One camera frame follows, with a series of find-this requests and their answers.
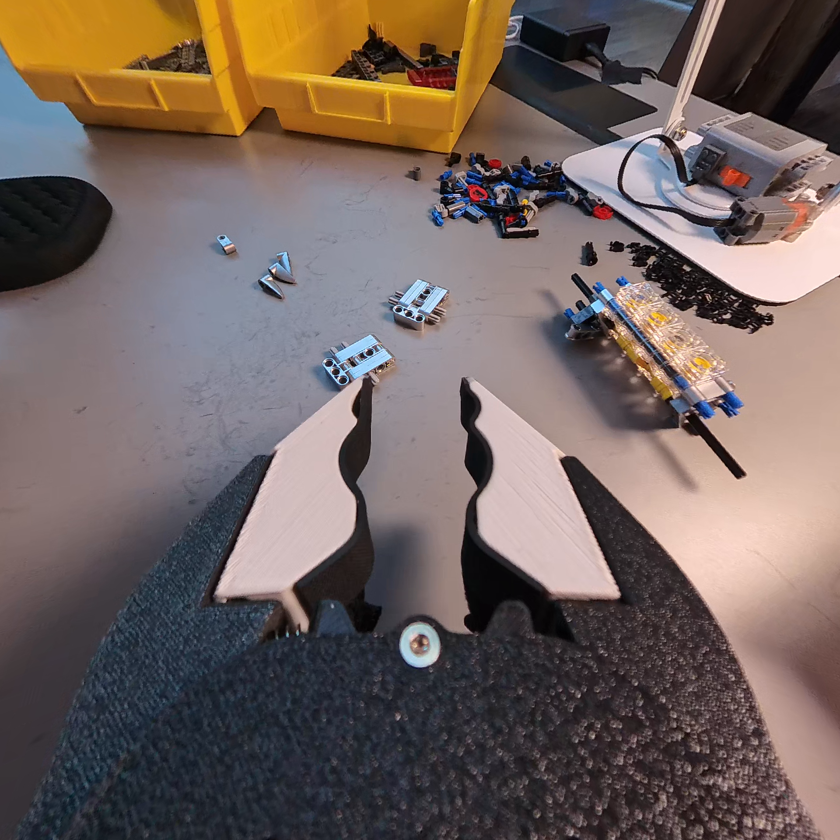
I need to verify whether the grey desk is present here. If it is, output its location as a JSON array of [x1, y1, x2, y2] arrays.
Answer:
[[0, 40, 840, 840]]

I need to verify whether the yellow bin with black parts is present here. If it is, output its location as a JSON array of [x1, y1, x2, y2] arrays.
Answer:
[[224, 0, 515, 154]]

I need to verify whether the small grey beam assembly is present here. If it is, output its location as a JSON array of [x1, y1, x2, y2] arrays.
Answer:
[[389, 279, 451, 332], [322, 334, 397, 389]]

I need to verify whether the black flat mat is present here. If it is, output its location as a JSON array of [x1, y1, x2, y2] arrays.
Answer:
[[493, 46, 657, 145]]

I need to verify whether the pile of small coloured pieces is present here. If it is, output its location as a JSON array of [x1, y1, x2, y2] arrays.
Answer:
[[405, 147, 615, 240]]

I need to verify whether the pile of grey building parts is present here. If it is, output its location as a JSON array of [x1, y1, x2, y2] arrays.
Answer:
[[125, 37, 214, 76]]

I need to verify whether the black dimpled pad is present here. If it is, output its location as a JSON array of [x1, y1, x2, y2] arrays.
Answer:
[[0, 175, 114, 292]]

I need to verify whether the yellow bin with grey parts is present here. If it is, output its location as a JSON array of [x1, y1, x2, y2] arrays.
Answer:
[[0, 0, 263, 136]]

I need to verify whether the grey battery box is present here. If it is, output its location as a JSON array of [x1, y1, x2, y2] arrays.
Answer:
[[689, 112, 830, 191]]

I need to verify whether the black office chair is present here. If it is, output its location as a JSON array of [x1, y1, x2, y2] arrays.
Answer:
[[657, 0, 840, 126]]

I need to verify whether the pile of black building parts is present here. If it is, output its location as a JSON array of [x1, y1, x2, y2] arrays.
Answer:
[[331, 24, 460, 90]]

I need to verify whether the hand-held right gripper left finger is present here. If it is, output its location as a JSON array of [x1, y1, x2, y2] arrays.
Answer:
[[210, 377, 378, 634]]

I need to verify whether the grey toy motor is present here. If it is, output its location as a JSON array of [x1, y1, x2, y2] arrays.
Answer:
[[716, 184, 840, 246]]

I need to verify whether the pile of black pins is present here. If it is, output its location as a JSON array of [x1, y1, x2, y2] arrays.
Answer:
[[581, 239, 775, 329]]

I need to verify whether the clear yellow gear assembly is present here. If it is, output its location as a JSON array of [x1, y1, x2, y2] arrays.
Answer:
[[565, 272, 749, 480]]

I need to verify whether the black power adapter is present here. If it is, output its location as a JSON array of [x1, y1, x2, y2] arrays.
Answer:
[[519, 16, 644, 86]]

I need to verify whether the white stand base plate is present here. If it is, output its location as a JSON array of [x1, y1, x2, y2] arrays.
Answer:
[[562, 0, 840, 305]]

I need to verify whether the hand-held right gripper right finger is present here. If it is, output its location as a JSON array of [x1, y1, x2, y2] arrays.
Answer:
[[460, 380, 626, 634]]

